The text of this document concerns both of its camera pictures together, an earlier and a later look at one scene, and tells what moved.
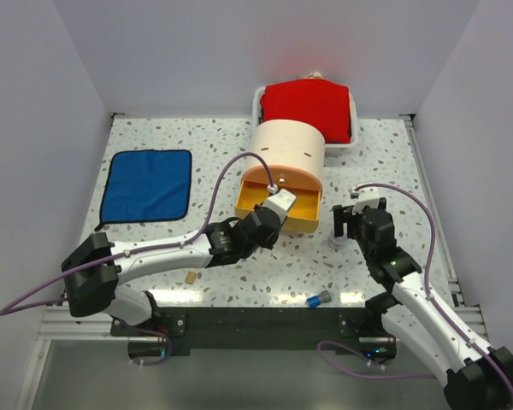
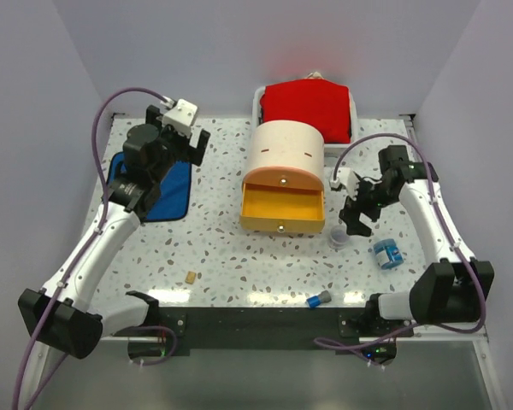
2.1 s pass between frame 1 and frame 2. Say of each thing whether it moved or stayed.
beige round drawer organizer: stayed
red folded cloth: stayed
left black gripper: moved
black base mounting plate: stayed
